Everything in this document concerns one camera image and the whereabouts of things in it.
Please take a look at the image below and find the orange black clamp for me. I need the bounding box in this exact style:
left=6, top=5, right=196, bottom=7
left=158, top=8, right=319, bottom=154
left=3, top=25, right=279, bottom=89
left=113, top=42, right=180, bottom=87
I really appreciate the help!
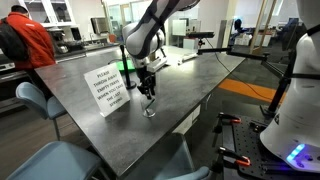
left=211, top=146, right=252, bottom=174
left=213, top=112, right=242, bottom=148

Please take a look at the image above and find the coffee machine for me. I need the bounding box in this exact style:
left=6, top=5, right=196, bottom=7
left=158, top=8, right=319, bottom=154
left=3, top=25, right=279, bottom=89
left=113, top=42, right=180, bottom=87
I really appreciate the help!
left=46, top=28, right=70, bottom=55

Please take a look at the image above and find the black stereo camera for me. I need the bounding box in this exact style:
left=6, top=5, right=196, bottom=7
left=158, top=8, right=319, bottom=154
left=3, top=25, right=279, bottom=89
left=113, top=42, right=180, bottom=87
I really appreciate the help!
left=186, top=31, right=216, bottom=39

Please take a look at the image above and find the white printed sign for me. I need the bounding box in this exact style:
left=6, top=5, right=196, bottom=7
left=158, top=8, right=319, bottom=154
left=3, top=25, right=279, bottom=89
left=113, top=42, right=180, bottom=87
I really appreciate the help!
left=83, top=62, right=131, bottom=119

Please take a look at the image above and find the green flat pad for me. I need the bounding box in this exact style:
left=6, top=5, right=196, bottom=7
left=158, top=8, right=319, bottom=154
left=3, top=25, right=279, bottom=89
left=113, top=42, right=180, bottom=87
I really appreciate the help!
left=116, top=59, right=136, bottom=73

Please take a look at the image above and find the wooden ladder frame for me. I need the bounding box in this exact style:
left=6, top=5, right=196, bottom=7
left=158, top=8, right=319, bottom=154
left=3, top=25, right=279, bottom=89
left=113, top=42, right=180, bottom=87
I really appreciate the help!
left=249, top=0, right=278, bottom=55

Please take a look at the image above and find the person in red jacket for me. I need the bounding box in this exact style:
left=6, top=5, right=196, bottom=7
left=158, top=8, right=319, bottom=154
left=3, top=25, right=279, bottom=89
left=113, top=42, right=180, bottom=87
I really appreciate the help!
left=0, top=3, right=57, bottom=98

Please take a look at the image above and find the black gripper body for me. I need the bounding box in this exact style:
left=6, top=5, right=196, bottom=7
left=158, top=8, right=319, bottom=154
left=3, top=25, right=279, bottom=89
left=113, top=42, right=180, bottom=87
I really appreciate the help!
left=135, top=65, right=158, bottom=91

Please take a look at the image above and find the black perforated breadboard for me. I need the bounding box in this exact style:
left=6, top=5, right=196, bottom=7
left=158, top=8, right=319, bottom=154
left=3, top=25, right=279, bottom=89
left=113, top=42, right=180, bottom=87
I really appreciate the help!
left=231, top=114, right=320, bottom=180

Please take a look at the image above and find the black camera cable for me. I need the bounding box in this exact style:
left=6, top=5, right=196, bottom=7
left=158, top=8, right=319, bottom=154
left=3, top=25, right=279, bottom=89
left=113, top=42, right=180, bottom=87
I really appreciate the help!
left=205, top=37, right=278, bottom=103

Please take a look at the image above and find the blue chair with bare seat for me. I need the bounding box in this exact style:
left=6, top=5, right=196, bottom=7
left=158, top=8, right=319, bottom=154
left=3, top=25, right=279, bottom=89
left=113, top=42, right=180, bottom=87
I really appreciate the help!
left=153, top=133, right=213, bottom=180

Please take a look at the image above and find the black pole stand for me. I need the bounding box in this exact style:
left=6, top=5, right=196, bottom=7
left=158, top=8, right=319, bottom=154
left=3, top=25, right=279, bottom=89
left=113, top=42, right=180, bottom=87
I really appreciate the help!
left=119, top=44, right=137, bottom=90

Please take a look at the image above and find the teal pen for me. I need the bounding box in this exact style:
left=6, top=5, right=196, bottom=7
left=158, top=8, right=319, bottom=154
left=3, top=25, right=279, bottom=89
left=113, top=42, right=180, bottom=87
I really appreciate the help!
left=145, top=98, right=156, bottom=117

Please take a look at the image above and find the white paper sheet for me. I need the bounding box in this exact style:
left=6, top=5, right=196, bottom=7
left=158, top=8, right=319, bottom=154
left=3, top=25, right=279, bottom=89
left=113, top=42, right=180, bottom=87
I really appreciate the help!
left=177, top=51, right=200, bottom=65

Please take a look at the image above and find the white wall cabinet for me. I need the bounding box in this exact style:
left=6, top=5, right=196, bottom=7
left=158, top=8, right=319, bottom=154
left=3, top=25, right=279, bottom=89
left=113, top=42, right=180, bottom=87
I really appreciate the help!
left=18, top=0, right=76, bottom=28

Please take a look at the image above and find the small black monitor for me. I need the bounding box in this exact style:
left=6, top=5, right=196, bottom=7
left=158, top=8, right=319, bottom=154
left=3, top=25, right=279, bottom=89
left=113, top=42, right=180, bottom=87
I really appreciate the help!
left=70, top=26, right=83, bottom=42

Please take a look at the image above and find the blue chair with wide seat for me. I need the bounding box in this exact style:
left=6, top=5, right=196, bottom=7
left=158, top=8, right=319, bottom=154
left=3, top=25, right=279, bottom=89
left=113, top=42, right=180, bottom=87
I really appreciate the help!
left=5, top=140, right=105, bottom=180

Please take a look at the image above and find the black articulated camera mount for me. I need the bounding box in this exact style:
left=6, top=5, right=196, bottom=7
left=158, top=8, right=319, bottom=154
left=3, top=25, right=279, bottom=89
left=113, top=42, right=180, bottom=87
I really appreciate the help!
left=196, top=38, right=298, bottom=117

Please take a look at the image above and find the blue chair with backrest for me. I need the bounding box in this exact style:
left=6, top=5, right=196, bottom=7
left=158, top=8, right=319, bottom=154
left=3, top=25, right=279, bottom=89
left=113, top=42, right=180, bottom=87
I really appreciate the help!
left=15, top=81, right=68, bottom=141

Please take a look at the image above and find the black backpack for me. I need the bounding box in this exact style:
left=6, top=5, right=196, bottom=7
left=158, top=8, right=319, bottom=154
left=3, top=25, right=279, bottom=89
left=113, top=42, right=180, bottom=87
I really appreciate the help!
left=0, top=18, right=30, bottom=63

